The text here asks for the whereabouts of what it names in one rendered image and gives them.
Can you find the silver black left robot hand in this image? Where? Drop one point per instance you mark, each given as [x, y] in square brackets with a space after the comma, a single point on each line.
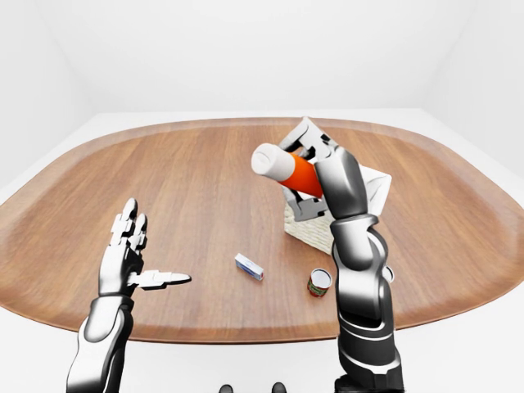
[116, 266]

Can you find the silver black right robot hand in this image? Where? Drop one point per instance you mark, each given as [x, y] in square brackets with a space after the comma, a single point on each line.
[341, 184]

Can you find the red ketchup bottle white cap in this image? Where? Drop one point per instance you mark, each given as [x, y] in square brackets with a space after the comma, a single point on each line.
[288, 168]

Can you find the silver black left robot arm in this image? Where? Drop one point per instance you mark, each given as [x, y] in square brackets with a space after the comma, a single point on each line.
[100, 344]

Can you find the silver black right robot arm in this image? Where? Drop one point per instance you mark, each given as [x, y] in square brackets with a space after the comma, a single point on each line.
[362, 303]

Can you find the white woven basket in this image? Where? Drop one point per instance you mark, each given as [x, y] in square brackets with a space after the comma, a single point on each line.
[311, 233]

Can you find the red green tin can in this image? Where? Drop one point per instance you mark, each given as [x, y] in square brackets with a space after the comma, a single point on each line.
[319, 283]

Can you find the small white blue box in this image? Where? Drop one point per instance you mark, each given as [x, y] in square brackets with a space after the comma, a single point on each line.
[249, 266]

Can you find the small dark rounded shape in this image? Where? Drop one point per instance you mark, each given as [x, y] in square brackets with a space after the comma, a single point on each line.
[278, 387]
[226, 388]

